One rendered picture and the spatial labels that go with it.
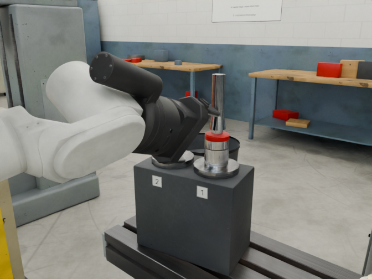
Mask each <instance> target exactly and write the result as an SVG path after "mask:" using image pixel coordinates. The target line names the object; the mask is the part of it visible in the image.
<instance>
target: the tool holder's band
mask: <svg viewBox="0 0 372 279"><path fill-rule="evenodd" d="M205 139H206V140H207V141H210V142H225V141H228V140H229V134H228V133H227V132H225V131H223V134H222V135H213V134H211V131H208V132H206V133H205Z"/></svg>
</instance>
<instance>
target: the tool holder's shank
mask: <svg viewBox="0 0 372 279"><path fill-rule="evenodd" d="M224 103H225V74H212V91H211V106H212V107H213V108H215V109H216V110H217V111H219V112H220V115H219V117H214V116H211V118H210V125H209V129H210V130H211V134H213V135H222V134H223V130H225V129H226V128H225V119H224Z"/></svg>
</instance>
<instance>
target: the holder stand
mask: <svg viewBox="0 0 372 279"><path fill-rule="evenodd" d="M182 156H183V157H184V158H185V159H186V161H185V162H184V163H174V164H162V163H158V162H157V161H156V160H155V159H154V158H153V157H152V156H151V157H149V158H147V159H145V160H143V161H141V162H139V163H138V164H136V165H134V166H133V171H134V184H135V206H136V228H137V243H138V244H140V245H143V246H145V247H149V248H151V249H154V250H157V251H159V252H162V253H165V254H167V255H171V256H174V257H176V258H179V259H182V260H184V261H188V262H190V263H193V264H196V265H198V266H201V267H204V268H207V269H210V270H212V271H215V272H218V273H221V274H223V275H226V276H229V275H230V274H231V273H232V271H233V269H234V268H235V266H236V265H237V263H238V262H239V260H240V259H241V257H242V255H243V254H244V252H245V251H246V249H247V248H248V246H249V244H250V231H251V214H252V197H253V188H254V171H255V168H254V166H248V165H245V164H239V163H238V162H237V161H235V160H233V159H231V158H229V162H228V166H227V167H224V168H210V167H207V166H206V165H205V164H204V157H202V156H196V155H194V154H193V153H192V152H190V151H187V150H186V151H185V152H184V154H183V155H182Z"/></svg>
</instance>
